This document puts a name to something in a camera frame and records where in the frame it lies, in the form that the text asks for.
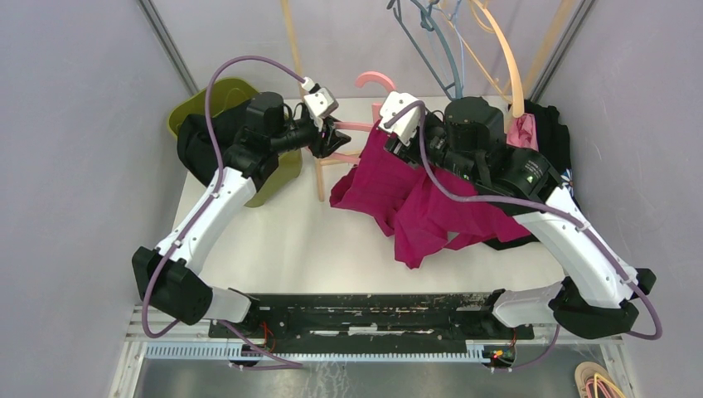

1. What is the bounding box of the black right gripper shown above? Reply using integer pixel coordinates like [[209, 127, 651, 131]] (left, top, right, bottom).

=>
[[385, 108, 482, 185]]

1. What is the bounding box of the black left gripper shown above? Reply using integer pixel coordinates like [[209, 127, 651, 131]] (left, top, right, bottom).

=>
[[270, 113, 352, 159]]

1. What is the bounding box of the pink hanger hook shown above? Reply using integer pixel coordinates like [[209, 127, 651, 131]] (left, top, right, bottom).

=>
[[321, 71, 396, 166]]

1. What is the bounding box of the magenta skirt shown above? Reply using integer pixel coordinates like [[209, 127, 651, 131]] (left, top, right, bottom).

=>
[[329, 127, 536, 269]]

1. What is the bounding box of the beige wooden hanger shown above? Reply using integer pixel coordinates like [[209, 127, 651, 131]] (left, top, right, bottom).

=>
[[437, 0, 525, 133]]

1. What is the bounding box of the light blue hanger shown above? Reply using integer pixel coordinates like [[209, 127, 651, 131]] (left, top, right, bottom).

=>
[[429, 1, 466, 100]]

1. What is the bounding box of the grey-blue plastic hanger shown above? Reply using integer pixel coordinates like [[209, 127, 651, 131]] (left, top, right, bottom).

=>
[[385, 0, 464, 100]]

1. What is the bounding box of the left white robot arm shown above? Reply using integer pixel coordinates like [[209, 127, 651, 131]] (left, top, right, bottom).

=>
[[132, 88, 350, 337]]

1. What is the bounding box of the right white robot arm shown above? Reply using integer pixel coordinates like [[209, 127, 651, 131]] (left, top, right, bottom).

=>
[[378, 92, 662, 340]]

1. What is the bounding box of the pink cloth on pile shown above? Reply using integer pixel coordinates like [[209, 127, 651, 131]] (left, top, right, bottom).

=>
[[506, 113, 539, 151]]

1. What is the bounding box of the olive green plastic basket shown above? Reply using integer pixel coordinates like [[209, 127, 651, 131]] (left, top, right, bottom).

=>
[[167, 78, 303, 208]]

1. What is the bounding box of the black garment pile with flower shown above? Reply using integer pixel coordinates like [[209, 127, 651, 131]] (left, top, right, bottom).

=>
[[482, 99, 575, 252]]

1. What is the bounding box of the hangers bundle in corner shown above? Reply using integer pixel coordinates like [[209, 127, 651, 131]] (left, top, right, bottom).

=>
[[574, 362, 626, 398]]

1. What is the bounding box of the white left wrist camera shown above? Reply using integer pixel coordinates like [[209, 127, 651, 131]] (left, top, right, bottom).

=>
[[303, 88, 339, 132]]

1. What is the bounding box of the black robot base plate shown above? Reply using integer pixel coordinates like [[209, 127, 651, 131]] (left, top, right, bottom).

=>
[[235, 293, 535, 354]]

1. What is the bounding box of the grey toothed cable rail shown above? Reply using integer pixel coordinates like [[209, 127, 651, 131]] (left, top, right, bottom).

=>
[[143, 341, 487, 364]]

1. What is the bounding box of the wooden clothes rack frame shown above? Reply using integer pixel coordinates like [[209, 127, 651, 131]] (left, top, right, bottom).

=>
[[280, 0, 576, 201]]

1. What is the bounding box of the grey wall conduit strip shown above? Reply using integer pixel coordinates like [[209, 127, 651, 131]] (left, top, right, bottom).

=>
[[136, 0, 200, 95]]

